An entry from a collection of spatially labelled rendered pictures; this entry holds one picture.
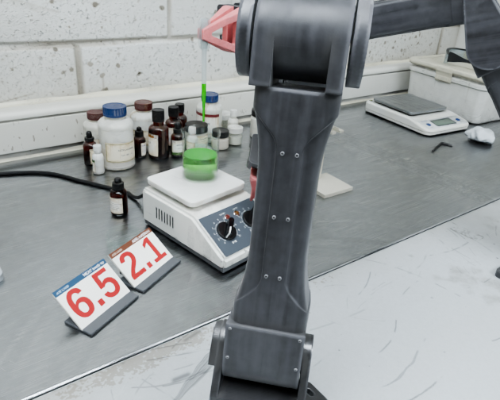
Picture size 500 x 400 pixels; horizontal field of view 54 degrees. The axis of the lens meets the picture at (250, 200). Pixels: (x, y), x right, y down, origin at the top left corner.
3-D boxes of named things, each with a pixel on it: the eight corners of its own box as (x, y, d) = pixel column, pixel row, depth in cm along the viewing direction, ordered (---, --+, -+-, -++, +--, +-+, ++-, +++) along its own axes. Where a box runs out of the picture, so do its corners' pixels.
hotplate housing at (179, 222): (280, 245, 82) (285, 202, 78) (222, 276, 73) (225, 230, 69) (192, 197, 95) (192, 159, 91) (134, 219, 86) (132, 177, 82)
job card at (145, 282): (180, 262, 76) (181, 239, 74) (143, 293, 68) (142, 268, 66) (148, 249, 78) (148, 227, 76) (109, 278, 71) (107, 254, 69)
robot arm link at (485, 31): (294, 15, 78) (515, -30, 64) (313, 11, 85) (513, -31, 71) (307, 93, 82) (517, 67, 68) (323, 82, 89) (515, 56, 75)
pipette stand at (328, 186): (352, 190, 102) (363, 131, 96) (324, 198, 98) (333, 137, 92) (326, 175, 108) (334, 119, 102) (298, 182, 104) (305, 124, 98)
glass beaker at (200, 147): (172, 177, 82) (172, 128, 79) (201, 167, 87) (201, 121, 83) (201, 191, 78) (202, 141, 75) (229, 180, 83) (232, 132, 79)
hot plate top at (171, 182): (247, 186, 82) (248, 182, 82) (192, 209, 74) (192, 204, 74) (199, 164, 89) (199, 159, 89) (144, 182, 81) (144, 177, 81)
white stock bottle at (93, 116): (105, 148, 113) (101, 105, 109) (116, 156, 109) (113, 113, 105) (81, 153, 110) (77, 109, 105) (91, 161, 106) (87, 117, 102)
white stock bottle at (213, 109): (203, 132, 127) (204, 88, 122) (225, 137, 125) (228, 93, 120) (190, 140, 122) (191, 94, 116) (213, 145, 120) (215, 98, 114)
